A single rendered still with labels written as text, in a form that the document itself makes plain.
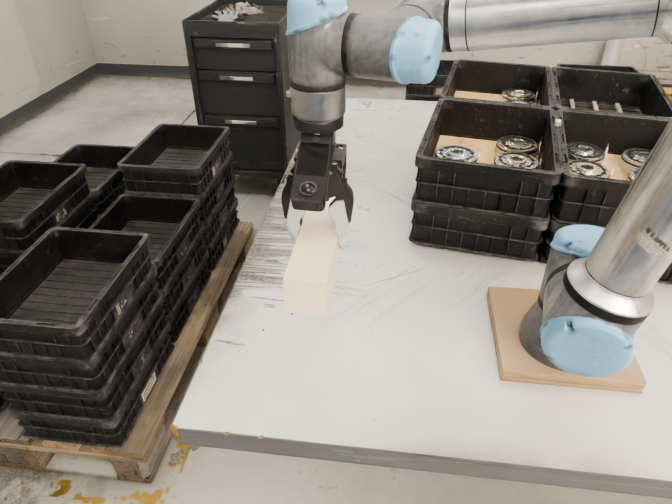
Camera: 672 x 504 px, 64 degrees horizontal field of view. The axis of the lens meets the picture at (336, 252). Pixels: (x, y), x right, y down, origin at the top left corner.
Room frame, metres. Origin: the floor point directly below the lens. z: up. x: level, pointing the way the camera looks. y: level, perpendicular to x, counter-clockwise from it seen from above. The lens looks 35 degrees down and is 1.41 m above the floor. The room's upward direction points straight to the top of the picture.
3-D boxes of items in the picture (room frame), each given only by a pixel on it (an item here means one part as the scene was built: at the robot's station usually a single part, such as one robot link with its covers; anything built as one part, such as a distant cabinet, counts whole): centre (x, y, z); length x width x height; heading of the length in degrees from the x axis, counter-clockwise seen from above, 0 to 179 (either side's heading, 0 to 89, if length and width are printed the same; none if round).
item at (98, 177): (1.94, 1.00, 0.31); 0.40 x 0.30 x 0.34; 173
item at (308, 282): (0.70, 0.03, 0.93); 0.24 x 0.06 x 0.06; 173
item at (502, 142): (1.28, -0.46, 0.86); 0.10 x 0.10 x 0.01
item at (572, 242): (0.70, -0.40, 0.89); 0.13 x 0.12 x 0.14; 160
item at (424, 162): (1.20, -0.37, 0.92); 0.40 x 0.30 x 0.02; 163
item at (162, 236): (1.49, 0.65, 0.31); 0.40 x 0.30 x 0.34; 173
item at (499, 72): (1.58, -0.48, 0.87); 0.40 x 0.30 x 0.11; 163
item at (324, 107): (0.72, 0.03, 1.17); 0.08 x 0.08 x 0.05
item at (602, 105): (1.49, -0.77, 0.87); 0.40 x 0.30 x 0.11; 163
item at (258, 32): (2.82, 0.43, 0.45); 0.60 x 0.45 x 0.90; 173
